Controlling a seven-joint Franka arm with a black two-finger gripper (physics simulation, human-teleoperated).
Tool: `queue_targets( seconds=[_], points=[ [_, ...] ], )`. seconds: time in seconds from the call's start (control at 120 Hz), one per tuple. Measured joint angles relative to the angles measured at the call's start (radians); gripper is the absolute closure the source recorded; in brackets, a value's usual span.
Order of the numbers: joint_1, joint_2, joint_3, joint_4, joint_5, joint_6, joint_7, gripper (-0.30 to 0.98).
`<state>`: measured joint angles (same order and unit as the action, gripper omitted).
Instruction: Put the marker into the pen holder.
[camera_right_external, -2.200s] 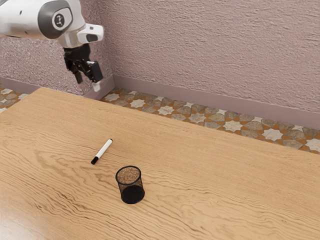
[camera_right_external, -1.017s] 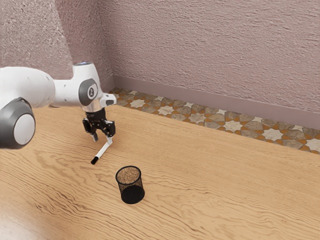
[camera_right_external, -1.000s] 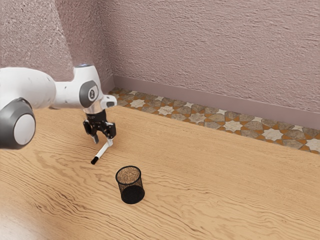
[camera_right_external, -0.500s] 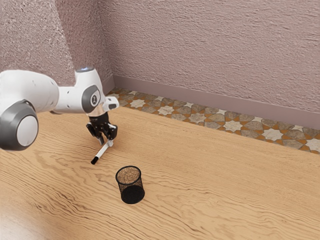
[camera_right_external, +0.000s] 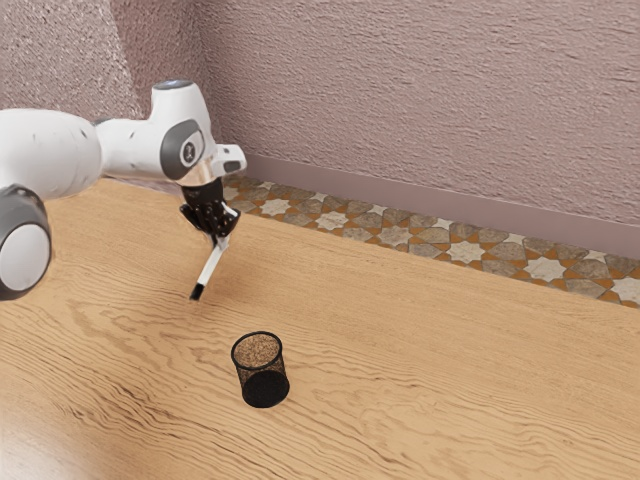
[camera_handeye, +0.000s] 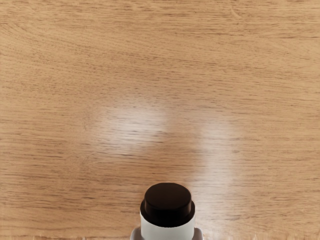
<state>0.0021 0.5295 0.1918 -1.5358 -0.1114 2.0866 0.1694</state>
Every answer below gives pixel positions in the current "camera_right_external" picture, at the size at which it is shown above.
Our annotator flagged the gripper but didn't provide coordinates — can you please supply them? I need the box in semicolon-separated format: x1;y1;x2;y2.
178;179;242;248

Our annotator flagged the white pen with black tip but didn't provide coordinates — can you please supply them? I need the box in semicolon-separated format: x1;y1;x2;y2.
188;201;240;302

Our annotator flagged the black mesh pen holder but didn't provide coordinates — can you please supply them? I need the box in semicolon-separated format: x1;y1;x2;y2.
230;330;292;409

